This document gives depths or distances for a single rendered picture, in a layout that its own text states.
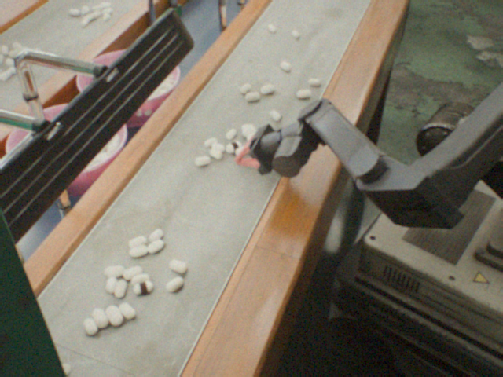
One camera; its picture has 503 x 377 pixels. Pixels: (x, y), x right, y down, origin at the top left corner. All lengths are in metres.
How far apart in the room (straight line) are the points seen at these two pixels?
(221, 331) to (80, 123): 0.40
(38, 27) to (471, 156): 1.48
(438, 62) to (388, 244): 1.87
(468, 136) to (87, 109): 0.52
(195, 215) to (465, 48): 2.48
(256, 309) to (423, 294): 0.64
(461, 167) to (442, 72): 2.48
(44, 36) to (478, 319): 1.43
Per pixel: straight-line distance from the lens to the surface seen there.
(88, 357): 1.01
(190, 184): 1.25
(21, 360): 0.21
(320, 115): 1.07
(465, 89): 3.07
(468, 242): 1.58
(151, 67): 0.99
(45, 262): 1.12
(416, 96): 2.94
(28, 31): 1.91
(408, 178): 0.70
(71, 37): 1.84
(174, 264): 1.07
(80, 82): 1.58
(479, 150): 0.71
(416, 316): 1.56
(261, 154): 1.19
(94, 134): 0.86
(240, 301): 1.01
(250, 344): 0.96
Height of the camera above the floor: 1.58
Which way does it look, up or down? 43 degrees down
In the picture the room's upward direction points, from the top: straight up
